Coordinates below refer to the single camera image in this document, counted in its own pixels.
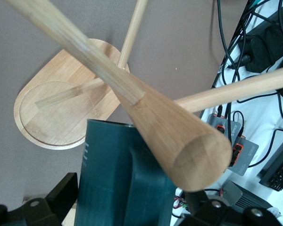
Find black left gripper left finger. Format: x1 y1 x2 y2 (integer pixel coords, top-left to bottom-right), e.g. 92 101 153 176
0 172 79 226

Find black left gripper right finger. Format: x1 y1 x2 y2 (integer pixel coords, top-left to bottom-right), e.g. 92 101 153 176
183 189 282 226

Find teal cup yellow inside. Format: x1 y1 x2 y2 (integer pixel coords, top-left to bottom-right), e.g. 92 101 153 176
75 119 178 226

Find grey finned metal box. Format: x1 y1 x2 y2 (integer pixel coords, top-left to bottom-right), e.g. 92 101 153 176
219 180 272 213

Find grey USB hub orange ports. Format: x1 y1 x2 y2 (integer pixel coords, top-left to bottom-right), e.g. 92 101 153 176
226 136 260 177
206 113 241 142

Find black keyboard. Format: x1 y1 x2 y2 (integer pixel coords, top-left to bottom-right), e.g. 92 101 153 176
258 154 283 199

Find wooden mug tree stand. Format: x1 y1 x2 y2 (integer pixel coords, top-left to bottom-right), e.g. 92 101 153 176
3 0 283 192

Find brown table cover mat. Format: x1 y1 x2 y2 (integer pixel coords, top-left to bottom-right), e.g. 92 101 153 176
0 0 247 226

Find red and white wire bundle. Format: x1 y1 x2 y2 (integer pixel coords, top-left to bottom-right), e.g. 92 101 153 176
171 187 190 218

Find thin black desk cable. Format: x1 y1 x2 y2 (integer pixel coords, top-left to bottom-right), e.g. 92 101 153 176
247 128 283 168

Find thick black desk cable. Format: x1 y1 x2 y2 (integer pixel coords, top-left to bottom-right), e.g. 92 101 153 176
211 0 241 89

